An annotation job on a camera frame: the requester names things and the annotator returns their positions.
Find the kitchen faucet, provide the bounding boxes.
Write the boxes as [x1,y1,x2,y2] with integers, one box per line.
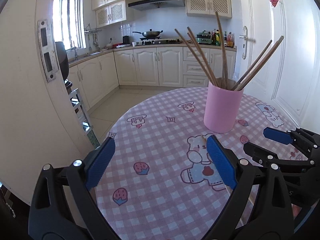
[66,47,78,61]

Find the kitchen window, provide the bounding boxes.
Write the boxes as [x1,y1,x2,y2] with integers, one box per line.
[53,0,86,50]

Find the white door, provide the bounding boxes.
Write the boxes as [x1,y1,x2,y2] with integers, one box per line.
[238,0,319,133]

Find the pink cylindrical utensil holder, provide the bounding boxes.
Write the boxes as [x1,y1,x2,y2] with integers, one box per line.
[203,83,243,133]

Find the pink checkered tablecloth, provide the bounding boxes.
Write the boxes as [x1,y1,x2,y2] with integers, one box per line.
[94,87,308,240]

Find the metal shelf rack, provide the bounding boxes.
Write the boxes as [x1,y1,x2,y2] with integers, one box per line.
[69,88,100,148]

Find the cream lower cabinets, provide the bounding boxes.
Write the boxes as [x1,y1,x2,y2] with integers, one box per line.
[69,44,222,109]

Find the dark sauce bottle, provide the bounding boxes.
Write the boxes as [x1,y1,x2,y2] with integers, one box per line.
[223,31,228,47]

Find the green bottle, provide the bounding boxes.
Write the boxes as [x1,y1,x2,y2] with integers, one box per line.
[215,30,221,46]

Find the green electric cooker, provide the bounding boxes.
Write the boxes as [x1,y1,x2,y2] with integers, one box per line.
[196,31,212,44]

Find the black appliance on stand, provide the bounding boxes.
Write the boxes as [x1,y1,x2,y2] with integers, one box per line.
[55,41,72,94]

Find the metal door strike plate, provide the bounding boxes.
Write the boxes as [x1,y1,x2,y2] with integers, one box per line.
[37,19,59,82]

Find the gas stove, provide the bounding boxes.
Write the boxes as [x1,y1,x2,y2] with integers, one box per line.
[132,38,182,47]

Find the black wok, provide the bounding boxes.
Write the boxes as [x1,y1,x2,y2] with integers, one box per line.
[133,29,163,39]

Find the black kettle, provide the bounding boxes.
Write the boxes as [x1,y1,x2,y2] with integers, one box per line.
[122,35,130,44]

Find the black range hood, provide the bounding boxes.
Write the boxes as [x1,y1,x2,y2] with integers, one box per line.
[128,0,185,11]

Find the silver door handle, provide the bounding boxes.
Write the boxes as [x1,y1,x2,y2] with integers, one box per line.
[239,25,255,60]

